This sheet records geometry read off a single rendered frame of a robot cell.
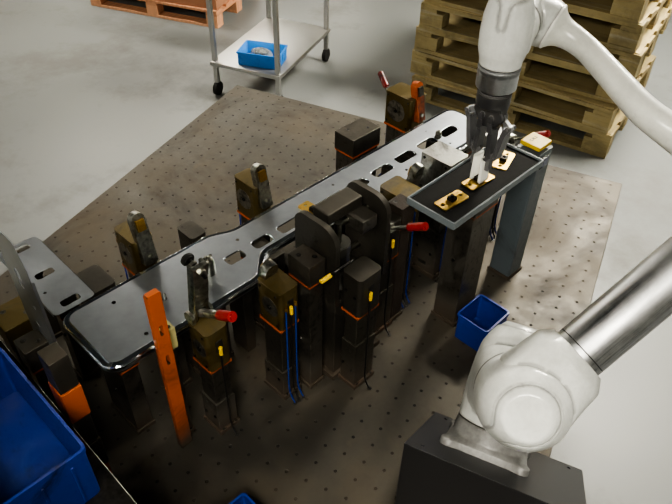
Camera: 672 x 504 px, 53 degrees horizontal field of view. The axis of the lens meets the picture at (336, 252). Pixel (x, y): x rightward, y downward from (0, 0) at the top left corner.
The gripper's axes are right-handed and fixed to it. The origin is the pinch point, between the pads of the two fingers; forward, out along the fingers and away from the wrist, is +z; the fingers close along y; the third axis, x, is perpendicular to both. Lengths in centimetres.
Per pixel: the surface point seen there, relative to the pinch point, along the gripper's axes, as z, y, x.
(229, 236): 20, 37, 48
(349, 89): 120, 215, -153
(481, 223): 15.6, -3.1, -0.4
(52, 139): 119, 276, 18
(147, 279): 20, 36, 71
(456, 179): 4.3, 3.9, 3.3
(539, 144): 4.4, 0.7, -25.3
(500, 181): 4.4, -3.4, -4.3
